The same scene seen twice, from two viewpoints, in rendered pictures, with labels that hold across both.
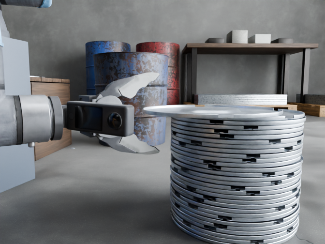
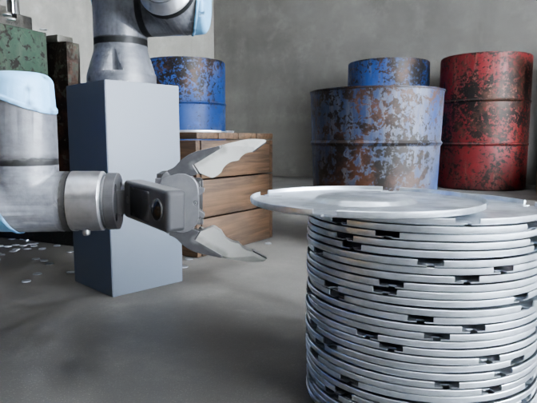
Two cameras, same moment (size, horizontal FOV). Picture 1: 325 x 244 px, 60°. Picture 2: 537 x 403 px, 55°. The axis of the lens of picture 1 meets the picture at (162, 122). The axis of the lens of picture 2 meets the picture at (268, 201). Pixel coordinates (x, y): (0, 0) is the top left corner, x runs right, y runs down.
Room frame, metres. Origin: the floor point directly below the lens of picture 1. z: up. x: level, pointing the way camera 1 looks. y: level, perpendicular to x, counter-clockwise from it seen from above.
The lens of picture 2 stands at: (-0.03, -0.30, 0.33)
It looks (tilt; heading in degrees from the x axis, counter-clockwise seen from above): 7 degrees down; 28
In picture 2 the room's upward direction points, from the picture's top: straight up
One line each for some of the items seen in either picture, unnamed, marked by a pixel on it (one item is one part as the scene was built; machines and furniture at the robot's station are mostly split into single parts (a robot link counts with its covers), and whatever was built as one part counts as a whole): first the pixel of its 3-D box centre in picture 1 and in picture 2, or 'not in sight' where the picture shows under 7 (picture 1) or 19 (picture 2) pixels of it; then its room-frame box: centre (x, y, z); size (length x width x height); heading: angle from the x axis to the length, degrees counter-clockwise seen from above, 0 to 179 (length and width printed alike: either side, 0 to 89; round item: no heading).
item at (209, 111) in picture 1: (209, 110); (363, 198); (0.61, -0.10, 0.25); 0.29 x 0.29 x 0.01
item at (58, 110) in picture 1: (85, 116); (157, 200); (0.49, 0.13, 0.25); 0.12 x 0.09 x 0.08; 123
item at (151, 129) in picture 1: (131, 99); (374, 167); (1.61, 0.17, 0.24); 0.42 x 0.42 x 0.48
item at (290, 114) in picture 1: (233, 112); (420, 204); (0.65, -0.16, 0.25); 0.29 x 0.29 x 0.01
